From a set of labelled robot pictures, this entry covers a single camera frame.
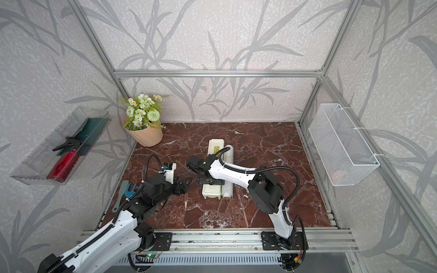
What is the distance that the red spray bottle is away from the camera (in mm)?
563

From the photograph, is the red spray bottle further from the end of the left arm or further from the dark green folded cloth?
the end of the left arm

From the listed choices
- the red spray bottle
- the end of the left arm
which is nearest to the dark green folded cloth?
the red spray bottle
